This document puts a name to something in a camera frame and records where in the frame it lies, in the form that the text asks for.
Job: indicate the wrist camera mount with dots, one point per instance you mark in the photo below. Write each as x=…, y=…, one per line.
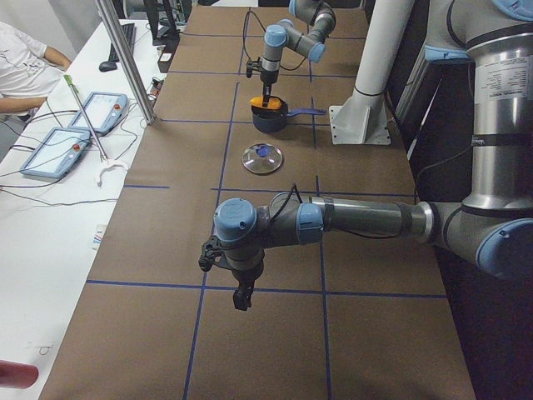
x=210, y=252
x=253, y=66

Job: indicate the glass pot lid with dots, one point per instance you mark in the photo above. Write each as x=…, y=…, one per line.
x=262, y=158

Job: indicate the aluminium frame post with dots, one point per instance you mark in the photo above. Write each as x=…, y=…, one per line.
x=109, y=17

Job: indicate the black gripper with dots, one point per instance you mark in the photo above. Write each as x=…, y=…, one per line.
x=245, y=276
x=267, y=77

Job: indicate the dark blue saucepan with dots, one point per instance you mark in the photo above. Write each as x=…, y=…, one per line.
x=272, y=121

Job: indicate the red cylinder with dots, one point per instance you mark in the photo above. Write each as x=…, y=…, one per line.
x=17, y=375

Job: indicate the metal rod with green tip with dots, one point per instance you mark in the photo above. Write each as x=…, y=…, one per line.
x=95, y=137

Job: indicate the person in white shirt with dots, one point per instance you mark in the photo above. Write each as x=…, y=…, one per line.
x=30, y=70

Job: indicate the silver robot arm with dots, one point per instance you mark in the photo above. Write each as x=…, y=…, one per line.
x=319, y=15
x=491, y=227

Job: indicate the blue teach pendant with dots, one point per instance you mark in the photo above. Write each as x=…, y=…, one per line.
x=105, y=110
x=57, y=154

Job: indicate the black computer mouse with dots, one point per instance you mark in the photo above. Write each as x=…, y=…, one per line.
x=107, y=66

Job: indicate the white pole base bracket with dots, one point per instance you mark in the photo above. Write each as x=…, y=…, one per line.
x=361, y=120

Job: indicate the near blue teach pendant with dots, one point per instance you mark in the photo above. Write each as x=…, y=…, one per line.
x=57, y=154

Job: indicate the white plastic hook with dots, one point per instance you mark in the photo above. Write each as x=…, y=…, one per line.
x=107, y=166

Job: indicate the yellow toy corn cob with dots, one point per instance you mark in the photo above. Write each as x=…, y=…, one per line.
x=272, y=103

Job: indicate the white support pole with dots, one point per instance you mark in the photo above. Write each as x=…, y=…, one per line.
x=387, y=25

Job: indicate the far blue teach pendant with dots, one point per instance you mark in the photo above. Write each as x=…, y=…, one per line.
x=105, y=110

